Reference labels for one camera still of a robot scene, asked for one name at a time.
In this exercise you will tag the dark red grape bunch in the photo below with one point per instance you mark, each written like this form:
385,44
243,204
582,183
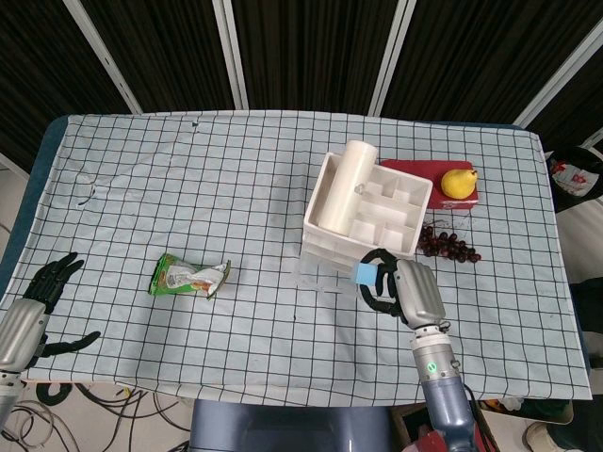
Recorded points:
443,247

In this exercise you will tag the white shoe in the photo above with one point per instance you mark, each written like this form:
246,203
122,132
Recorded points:
542,433

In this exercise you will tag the red flat box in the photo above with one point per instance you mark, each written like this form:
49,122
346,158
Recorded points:
414,172

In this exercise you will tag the clear plastic container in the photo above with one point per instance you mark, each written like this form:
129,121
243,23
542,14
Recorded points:
325,275

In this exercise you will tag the yellow pear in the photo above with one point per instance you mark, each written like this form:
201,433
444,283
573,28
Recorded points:
457,184

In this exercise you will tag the blue-grey robot torso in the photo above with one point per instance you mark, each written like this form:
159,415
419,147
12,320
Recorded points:
282,424

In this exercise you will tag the black bag with red print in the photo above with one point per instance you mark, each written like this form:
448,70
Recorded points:
575,181

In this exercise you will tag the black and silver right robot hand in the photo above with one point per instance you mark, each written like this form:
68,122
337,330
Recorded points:
421,292

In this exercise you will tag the white partition post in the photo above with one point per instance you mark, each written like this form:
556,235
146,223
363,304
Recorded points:
391,52
560,75
106,61
231,52

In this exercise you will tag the crumpled green snack bag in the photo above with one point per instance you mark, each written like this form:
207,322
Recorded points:
181,278

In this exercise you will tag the white compartment organizer tray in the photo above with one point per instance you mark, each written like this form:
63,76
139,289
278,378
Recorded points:
330,207

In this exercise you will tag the white plastic tube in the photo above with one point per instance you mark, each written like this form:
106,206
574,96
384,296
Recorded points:
346,188

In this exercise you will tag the light blue block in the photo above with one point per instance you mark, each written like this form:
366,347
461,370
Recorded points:
363,275

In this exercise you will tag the blue table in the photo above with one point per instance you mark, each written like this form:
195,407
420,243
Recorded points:
35,179

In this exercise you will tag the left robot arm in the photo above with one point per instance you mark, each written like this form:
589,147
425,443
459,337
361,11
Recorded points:
7,391

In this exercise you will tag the white black checked tablecloth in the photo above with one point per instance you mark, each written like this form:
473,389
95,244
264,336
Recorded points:
188,188

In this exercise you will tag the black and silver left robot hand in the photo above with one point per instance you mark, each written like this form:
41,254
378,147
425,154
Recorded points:
23,329

